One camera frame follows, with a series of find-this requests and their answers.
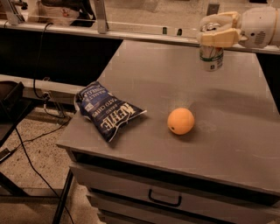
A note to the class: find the grey drawer cabinet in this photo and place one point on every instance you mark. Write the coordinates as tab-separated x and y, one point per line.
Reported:
226	168

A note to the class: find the orange fruit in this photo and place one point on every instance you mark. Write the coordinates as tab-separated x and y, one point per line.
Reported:
180	121

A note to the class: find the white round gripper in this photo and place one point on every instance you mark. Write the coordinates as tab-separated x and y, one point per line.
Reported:
255	26

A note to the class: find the black drawer handle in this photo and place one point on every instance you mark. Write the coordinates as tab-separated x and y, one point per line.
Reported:
162	200

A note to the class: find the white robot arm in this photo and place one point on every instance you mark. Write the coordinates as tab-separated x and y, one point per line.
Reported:
277	26

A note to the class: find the metal bracket post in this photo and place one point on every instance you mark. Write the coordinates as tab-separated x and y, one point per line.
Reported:
12	14
212	8
100	12

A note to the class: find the silver green 7up can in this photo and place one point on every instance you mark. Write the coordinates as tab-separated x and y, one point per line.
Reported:
211	58

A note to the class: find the black side table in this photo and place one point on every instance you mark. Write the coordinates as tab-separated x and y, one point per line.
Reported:
13	109

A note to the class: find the blue Kettle chips bag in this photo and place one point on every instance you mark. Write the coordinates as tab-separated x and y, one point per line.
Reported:
104	110

